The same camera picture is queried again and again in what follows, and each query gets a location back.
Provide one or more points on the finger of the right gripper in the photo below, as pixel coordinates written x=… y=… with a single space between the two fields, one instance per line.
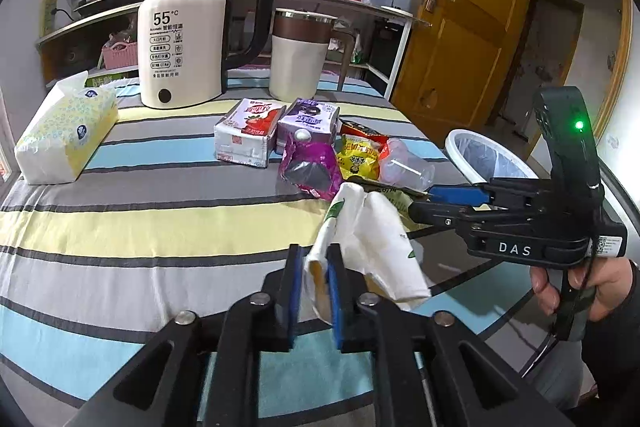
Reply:
x=439 y=214
x=463 y=195

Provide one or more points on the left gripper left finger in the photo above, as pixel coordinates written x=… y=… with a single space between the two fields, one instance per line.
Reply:
x=264 y=321

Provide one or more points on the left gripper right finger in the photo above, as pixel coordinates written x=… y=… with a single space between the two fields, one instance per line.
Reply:
x=364 y=322

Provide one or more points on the green wrapper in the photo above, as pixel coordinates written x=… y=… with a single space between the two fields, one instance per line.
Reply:
x=401 y=202

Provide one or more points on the white paper bag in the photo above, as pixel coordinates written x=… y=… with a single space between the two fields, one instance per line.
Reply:
x=373 y=242

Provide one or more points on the yellow snack bag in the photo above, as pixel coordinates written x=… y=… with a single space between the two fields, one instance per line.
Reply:
x=358 y=156

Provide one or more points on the purple milk carton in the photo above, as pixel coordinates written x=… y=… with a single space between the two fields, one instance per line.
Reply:
x=320 y=119

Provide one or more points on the brown coffee sachet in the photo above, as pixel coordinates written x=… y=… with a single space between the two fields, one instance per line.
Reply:
x=353 y=128

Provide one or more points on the white trash bin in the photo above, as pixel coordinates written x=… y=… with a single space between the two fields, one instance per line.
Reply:
x=480 y=159

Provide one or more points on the white kitchen shelf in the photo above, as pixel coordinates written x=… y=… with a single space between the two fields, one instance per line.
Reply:
x=49 y=45

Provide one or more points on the right hand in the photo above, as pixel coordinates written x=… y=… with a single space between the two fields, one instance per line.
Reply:
x=612 y=279

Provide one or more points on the clear plastic cup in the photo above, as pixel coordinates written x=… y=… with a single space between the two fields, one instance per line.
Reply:
x=401 y=168

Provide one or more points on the purple foil pouch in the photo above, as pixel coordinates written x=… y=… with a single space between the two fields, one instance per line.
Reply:
x=310 y=165

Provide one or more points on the striped tablecloth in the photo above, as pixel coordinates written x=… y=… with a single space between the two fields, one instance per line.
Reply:
x=155 y=225

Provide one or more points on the cream brown mug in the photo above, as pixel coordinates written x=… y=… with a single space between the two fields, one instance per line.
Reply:
x=300 y=42

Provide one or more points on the wooden door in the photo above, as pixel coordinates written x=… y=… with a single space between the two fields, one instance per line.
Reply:
x=457 y=57

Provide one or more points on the yellow tissue pack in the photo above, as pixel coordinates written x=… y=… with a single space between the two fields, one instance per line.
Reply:
x=68 y=127

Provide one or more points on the pink basket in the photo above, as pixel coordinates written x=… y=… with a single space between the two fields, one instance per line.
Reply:
x=120 y=54

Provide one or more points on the white electric kettle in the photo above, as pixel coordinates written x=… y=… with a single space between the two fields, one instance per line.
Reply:
x=183 y=49

